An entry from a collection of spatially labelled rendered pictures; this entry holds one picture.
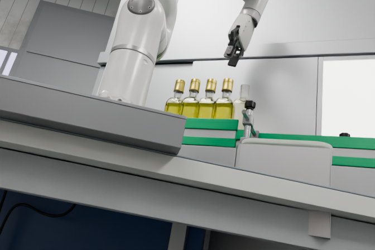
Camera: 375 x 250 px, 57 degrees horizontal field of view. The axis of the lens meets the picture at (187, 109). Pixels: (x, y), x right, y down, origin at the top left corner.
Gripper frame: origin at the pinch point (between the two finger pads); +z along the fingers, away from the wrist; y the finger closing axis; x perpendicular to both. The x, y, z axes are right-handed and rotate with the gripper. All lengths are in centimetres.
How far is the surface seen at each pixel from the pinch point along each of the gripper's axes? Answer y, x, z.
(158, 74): -14.8, -34.9, 6.5
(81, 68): -152, -228, -37
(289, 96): -12.5, 20.3, 3.5
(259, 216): 37, 35, 49
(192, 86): 1.8, -7.9, 14.7
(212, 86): 1.2, -1.4, 12.9
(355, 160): 3, 45, 24
